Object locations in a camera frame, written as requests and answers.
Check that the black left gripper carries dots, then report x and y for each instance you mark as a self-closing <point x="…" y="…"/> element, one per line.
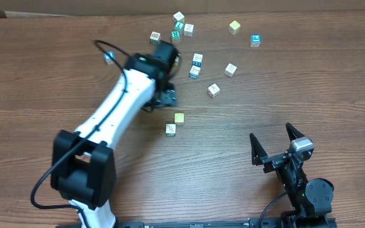
<point x="167" y="98"/>

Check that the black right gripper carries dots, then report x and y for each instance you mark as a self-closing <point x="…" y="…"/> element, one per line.
<point x="277" y="159"/>

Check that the wooden block green bottom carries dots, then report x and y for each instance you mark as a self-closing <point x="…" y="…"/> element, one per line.
<point x="170" y="129"/>

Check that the wooden block red edge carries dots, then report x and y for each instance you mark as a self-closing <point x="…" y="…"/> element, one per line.
<point x="213" y="90"/>

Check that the blue letter P block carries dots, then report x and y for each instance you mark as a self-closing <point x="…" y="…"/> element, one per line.
<point x="255" y="41"/>

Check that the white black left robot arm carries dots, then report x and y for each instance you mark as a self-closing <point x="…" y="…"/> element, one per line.
<point x="83" y="166"/>

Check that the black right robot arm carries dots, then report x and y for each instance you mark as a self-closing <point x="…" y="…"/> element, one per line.
<point x="310" y="199"/>

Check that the yellow wooden block centre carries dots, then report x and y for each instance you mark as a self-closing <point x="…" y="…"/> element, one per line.
<point x="179" y="118"/>

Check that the wooden block yellow side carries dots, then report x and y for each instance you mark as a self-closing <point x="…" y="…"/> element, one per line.
<point x="178" y="60"/>

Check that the wooden block blue side lower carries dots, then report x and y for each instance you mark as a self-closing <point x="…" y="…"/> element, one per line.
<point x="194" y="72"/>

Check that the wooden block blue side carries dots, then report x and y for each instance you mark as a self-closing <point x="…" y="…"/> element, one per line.
<point x="194" y="72"/>
<point x="197" y="60"/>

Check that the wooden block blue side upper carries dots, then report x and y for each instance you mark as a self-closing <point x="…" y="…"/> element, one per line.
<point x="197" y="60"/>

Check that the wooden block green B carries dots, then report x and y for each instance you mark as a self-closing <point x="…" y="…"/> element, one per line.
<point x="155" y="38"/>

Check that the green letter R block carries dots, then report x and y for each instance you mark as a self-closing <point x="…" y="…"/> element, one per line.
<point x="175" y="36"/>

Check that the blue block far left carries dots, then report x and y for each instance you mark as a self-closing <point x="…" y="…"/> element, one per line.
<point x="109" y="57"/>

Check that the wooden block letter X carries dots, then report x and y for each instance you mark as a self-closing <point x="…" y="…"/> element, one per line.
<point x="188" y="30"/>

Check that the green letter L block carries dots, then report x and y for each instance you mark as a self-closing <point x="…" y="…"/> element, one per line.
<point x="179" y="26"/>

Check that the wooden block top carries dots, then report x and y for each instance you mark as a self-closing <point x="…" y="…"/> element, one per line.
<point x="178" y="17"/>

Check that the yellow block top right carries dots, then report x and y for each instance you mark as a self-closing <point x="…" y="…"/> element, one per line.
<point x="234" y="27"/>

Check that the cardboard box edge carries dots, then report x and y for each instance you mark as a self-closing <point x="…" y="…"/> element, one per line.
<point x="15" y="14"/>

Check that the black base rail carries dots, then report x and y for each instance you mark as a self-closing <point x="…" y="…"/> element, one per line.
<point x="201" y="224"/>

